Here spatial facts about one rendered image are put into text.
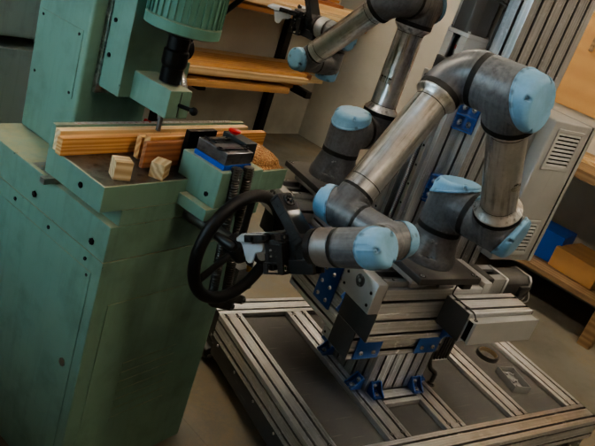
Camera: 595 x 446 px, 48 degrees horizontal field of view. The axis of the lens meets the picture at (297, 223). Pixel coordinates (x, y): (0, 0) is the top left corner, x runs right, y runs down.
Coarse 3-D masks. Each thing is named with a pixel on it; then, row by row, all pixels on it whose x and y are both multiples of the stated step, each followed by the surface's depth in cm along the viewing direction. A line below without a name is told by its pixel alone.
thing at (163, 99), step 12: (144, 72) 159; (156, 72) 162; (132, 84) 159; (144, 84) 156; (156, 84) 154; (168, 84) 156; (132, 96) 160; (144, 96) 157; (156, 96) 155; (168, 96) 152; (180, 96) 154; (156, 108) 155; (168, 108) 153; (180, 108) 156
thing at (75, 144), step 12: (180, 132) 168; (252, 132) 188; (264, 132) 192; (60, 144) 141; (72, 144) 143; (84, 144) 145; (96, 144) 148; (108, 144) 150; (120, 144) 153; (132, 144) 156
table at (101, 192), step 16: (48, 160) 146; (64, 160) 142; (80, 160) 143; (96, 160) 146; (64, 176) 143; (80, 176) 139; (96, 176) 138; (144, 176) 146; (176, 176) 152; (272, 176) 177; (80, 192) 140; (96, 192) 136; (112, 192) 137; (128, 192) 140; (144, 192) 144; (160, 192) 148; (176, 192) 152; (96, 208) 137; (112, 208) 139; (128, 208) 142; (192, 208) 150; (208, 208) 149; (256, 208) 162
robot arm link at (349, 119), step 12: (336, 108) 206; (348, 108) 206; (360, 108) 209; (336, 120) 203; (348, 120) 201; (360, 120) 201; (372, 120) 209; (336, 132) 203; (348, 132) 202; (360, 132) 203; (372, 132) 208; (324, 144) 208; (336, 144) 204; (348, 144) 204; (360, 144) 206
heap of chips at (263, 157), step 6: (258, 144) 180; (258, 150) 177; (264, 150) 178; (258, 156) 176; (264, 156) 176; (270, 156) 178; (252, 162) 176; (258, 162) 176; (264, 162) 175; (270, 162) 177; (276, 162) 179; (264, 168) 175; (270, 168) 177; (276, 168) 178
